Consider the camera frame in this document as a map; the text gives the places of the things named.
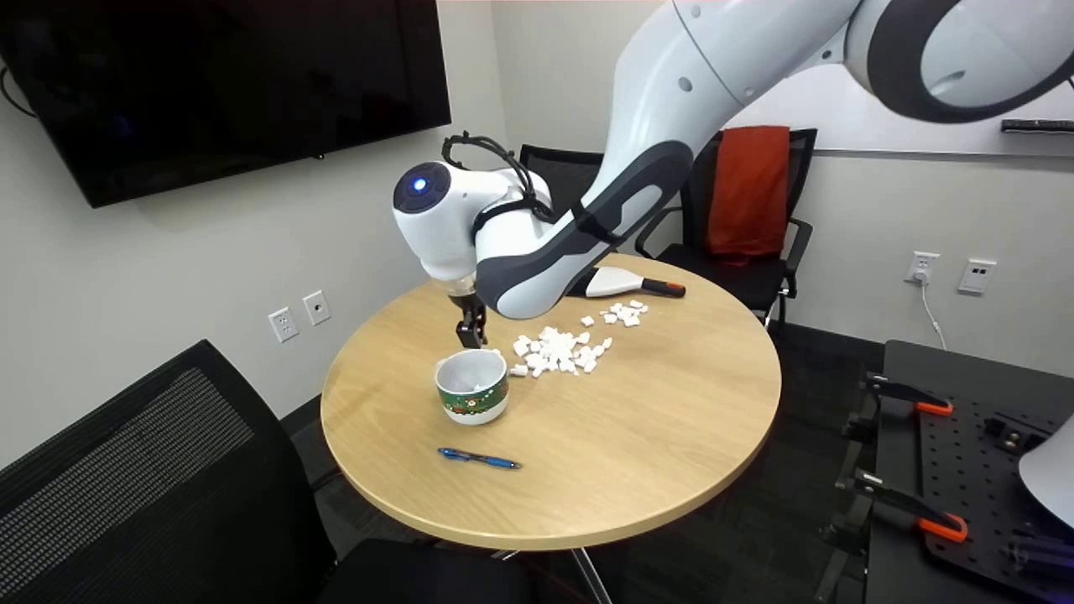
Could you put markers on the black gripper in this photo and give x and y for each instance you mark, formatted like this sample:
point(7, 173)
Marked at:
point(470, 308)

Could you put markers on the green and white mug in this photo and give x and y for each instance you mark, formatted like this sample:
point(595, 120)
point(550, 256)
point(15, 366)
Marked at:
point(470, 392)

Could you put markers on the blue pen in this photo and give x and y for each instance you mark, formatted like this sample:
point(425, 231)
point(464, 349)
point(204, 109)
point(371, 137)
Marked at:
point(481, 457)

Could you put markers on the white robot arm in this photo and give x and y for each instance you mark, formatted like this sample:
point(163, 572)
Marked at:
point(717, 67)

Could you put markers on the chrome table leg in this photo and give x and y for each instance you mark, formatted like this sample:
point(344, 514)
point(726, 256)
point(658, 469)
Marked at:
point(588, 575)

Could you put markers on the black office chair with jacket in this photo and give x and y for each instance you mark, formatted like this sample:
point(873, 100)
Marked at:
point(758, 290)

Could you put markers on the red jacket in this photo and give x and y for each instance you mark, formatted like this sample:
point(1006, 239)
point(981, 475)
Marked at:
point(750, 188)

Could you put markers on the black orange bar clamp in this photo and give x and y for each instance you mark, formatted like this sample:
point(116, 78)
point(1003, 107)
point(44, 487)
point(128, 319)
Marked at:
point(936, 409)
point(945, 528)

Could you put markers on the black perforated robot stand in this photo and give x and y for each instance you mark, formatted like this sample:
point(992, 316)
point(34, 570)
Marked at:
point(984, 490)

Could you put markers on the dark whiteboard tray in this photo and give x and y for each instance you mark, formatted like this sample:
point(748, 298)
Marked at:
point(1034, 125)

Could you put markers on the white wall outlet plate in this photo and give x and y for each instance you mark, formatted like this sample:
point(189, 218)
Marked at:
point(979, 277)
point(925, 261)
point(316, 308)
point(285, 325)

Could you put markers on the black wall television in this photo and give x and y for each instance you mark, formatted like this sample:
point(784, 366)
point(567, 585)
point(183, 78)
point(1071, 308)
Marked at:
point(224, 78)

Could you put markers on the white wall whiteboard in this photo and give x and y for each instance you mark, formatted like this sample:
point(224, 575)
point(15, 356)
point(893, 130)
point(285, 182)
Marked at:
point(827, 123)

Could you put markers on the black bracket on stand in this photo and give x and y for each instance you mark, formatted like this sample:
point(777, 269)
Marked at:
point(1013, 431)

